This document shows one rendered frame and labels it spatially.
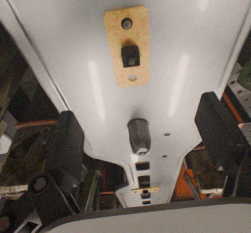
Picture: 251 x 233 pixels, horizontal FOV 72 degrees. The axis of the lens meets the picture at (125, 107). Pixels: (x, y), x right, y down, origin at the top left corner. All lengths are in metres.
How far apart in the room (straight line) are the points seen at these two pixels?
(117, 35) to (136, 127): 0.13
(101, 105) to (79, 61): 0.07
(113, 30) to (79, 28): 0.03
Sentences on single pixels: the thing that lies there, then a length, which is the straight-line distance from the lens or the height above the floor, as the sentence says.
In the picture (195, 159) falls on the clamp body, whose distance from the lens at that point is 0.54.
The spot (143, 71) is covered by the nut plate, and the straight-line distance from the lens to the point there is 0.19.
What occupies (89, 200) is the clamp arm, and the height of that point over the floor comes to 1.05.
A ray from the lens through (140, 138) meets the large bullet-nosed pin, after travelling 0.24.
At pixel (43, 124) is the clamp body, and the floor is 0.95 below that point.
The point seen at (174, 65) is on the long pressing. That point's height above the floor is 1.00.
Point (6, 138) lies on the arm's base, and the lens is 0.73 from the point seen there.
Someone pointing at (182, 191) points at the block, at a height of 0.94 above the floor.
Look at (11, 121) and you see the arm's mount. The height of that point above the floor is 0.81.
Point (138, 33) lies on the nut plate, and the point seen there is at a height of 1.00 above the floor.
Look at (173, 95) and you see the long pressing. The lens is 0.23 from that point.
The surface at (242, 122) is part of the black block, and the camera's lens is 0.37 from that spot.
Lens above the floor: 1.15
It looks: 41 degrees down
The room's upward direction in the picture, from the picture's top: 175 degrees clockwise
